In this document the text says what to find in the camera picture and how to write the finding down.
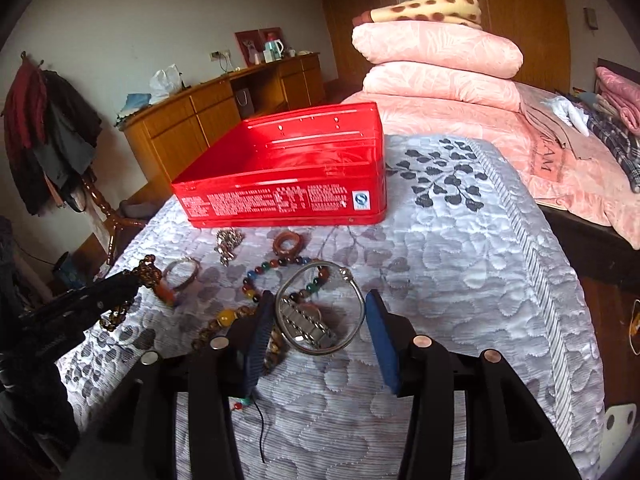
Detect brown wooden ring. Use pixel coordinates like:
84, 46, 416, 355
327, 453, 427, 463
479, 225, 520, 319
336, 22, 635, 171
272, 232, 307, 261

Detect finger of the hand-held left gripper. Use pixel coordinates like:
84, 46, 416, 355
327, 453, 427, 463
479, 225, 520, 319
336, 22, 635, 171
47, 271, 143, 343

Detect plaid cloth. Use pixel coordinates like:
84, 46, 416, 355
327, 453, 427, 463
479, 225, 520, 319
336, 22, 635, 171
582, 105, 640, 188

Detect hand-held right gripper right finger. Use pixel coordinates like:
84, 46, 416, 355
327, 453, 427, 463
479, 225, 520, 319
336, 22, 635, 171
365, 289, 583, 480

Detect silver chain necklace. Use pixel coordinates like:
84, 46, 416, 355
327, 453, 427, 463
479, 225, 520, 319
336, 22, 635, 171
214, 228, 246, 267

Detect folded pink cloth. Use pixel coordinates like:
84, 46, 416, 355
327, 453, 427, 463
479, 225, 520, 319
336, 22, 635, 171
595, 66, 640, 136

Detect large silver bangle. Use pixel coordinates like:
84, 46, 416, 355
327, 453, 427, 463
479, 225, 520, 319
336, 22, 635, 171
274, 260, 367, 356

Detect pink bed blanket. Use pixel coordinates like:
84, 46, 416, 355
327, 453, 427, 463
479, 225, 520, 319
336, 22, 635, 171
340, 82, 640, 251

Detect thin silver bangle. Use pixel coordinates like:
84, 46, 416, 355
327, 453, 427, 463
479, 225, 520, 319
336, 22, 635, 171
162, 256, 201, 291

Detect wooden sideboard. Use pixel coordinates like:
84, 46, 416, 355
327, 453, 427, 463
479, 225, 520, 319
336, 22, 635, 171
120, 52, 328, 196

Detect brown bead necklace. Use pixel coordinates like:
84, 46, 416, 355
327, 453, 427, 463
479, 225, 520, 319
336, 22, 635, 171
97, 254, 178, 333

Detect dark bead necklace pile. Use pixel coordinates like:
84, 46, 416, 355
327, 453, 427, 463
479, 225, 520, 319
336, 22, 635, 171
192, 305, 291, 463

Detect blue bin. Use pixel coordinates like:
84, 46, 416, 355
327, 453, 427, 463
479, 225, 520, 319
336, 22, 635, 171
52, 252, 86, 291

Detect teal cloth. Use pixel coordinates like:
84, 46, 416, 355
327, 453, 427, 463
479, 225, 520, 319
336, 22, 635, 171
114, 92, 153, 128

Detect white cloth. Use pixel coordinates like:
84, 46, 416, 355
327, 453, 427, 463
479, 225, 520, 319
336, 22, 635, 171
542, 95, 591, 136

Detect wooden coat stand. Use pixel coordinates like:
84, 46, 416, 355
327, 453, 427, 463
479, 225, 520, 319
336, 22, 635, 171
75, 170, 146, 266

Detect grey paper bag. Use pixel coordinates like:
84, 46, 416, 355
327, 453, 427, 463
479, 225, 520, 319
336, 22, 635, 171
235, 87, 255, 120

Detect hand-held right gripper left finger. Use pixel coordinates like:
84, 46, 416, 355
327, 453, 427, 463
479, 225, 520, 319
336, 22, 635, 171
60, 290, 276, 480

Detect red plastic bin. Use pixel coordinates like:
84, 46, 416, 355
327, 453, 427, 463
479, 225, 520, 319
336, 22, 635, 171
171, 102, 387, 229

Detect spotted yellow blanket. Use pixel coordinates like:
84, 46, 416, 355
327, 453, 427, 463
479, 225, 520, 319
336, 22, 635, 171
352, 0, 483, 30

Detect white plastic bag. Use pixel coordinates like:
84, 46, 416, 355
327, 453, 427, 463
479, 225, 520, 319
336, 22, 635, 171
150, 64, 185, 103

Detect grey quilted bedspread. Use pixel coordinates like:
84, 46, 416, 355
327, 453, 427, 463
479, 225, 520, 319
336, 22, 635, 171
55, 135, 606, 480

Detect folded pink quilt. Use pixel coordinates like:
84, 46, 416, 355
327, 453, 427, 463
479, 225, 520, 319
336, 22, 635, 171
351, 22, 524, 79
362, 61, 522, 111

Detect colourful bead bracelet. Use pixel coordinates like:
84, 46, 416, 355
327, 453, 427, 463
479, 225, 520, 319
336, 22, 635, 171
241, 256, 331, 311

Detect metal watch band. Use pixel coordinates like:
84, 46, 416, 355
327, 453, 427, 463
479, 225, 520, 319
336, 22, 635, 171
280, 296, 337, 350

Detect hanging dark clothes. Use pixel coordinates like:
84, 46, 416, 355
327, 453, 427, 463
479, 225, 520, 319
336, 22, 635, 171
2, 52, 103, 216

